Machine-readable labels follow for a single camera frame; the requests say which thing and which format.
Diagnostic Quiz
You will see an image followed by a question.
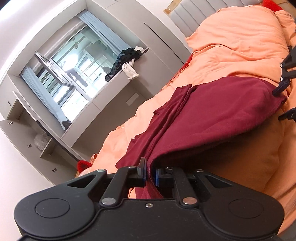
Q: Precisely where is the dark red garment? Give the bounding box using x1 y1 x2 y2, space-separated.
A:
116 77 287 199

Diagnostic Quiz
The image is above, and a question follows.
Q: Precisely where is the black clothes pile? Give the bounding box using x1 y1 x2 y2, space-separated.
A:
105 48 140 82

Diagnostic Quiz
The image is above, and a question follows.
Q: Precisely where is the red pillow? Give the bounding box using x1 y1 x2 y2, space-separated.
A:
77 160 92 174

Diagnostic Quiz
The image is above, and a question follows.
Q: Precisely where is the orange duvet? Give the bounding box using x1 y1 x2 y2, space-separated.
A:
84 6 295 232

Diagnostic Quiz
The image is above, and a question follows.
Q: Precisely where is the red bed sheet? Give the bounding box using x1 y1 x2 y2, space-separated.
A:
262 0 283 12

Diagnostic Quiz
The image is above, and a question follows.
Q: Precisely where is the clear plastic bag on shelf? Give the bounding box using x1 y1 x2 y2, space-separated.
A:
34 133 50 151

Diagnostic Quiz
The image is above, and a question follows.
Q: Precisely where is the white garment on ledge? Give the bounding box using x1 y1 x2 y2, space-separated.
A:
122 46 144 80

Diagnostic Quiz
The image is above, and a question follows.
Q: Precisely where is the grey built-in cabinet unit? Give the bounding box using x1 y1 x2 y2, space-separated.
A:
1 1 190 184

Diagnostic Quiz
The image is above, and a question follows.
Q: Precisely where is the grey padded headboard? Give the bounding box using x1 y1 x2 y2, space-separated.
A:
164 0 262 37

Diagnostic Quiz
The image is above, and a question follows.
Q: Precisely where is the light blue curtain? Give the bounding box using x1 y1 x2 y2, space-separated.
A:
77 10 130 55

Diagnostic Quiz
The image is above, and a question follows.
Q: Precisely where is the window with metal frame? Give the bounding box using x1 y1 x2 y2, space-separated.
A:
21 26 126 124

